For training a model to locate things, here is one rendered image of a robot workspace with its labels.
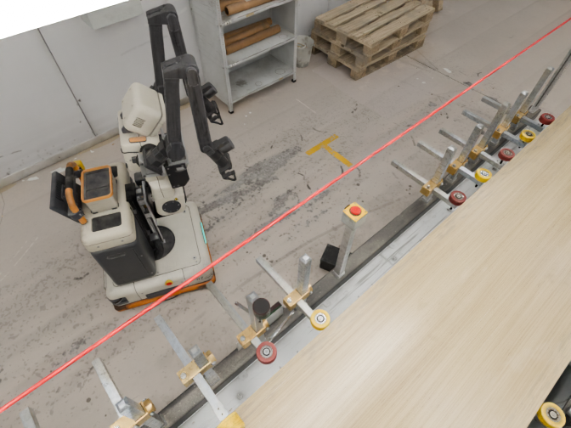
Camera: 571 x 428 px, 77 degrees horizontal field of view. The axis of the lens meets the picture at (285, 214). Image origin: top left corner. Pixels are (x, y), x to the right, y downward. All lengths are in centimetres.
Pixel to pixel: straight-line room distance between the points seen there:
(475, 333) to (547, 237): 68
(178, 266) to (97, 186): 71
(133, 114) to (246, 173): 167
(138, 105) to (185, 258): 111
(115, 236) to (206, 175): 142
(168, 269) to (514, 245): 193
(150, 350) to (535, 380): 202
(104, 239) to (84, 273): 97
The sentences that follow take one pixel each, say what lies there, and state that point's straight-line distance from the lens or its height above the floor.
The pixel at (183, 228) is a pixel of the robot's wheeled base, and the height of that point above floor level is 28.
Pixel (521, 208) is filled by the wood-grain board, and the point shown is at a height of 90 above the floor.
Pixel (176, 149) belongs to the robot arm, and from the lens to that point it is 164.
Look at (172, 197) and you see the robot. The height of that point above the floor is 80.
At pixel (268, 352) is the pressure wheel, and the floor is 91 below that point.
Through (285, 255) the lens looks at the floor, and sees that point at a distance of 271.
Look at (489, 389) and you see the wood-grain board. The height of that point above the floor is 90.
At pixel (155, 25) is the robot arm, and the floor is 157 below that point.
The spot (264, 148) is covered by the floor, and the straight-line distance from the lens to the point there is 344.
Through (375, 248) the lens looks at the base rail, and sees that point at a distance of 198.
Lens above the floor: 234
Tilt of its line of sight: 53 degrees down
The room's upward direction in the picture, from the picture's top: 1 degrees clockwise
